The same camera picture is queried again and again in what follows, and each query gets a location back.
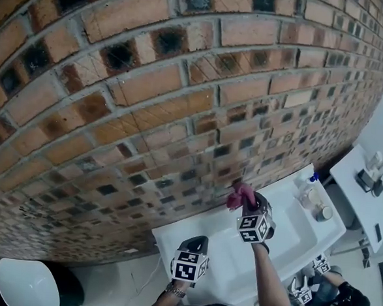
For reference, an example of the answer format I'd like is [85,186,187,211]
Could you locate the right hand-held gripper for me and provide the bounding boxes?
[235,190,279,247]

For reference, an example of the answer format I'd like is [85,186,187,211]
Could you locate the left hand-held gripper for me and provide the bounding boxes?
[168,233,213,290]

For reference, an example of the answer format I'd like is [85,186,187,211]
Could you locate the pink cloth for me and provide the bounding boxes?
[225,180,258,215]

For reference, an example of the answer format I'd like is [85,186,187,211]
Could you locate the person's left forearm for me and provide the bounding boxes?
[156,279,191,306]

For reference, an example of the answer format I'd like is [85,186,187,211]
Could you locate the person's right forearm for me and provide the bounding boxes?
[245,241,299,306]

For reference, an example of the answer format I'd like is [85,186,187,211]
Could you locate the white ceramic sink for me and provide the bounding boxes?
[146,152,352,306]

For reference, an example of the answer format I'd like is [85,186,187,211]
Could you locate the metal wristwatch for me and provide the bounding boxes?
[164,282,188,298]

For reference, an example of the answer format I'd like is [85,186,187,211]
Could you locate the clear glass jar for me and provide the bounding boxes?
[301,188,324,211]

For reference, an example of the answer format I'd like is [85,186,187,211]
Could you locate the clear bottle with blue cap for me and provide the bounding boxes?
[297,171,320,200]

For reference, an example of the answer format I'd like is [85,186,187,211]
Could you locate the white side table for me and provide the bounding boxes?
[323,141,383,255]

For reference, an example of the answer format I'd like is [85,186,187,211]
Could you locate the black box device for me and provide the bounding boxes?
[355,168,376,192]

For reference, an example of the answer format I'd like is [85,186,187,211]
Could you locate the white toilet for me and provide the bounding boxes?
[0,256,88,306]

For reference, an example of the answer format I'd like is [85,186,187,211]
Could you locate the white floor cable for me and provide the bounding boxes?
[136,252,165,296]

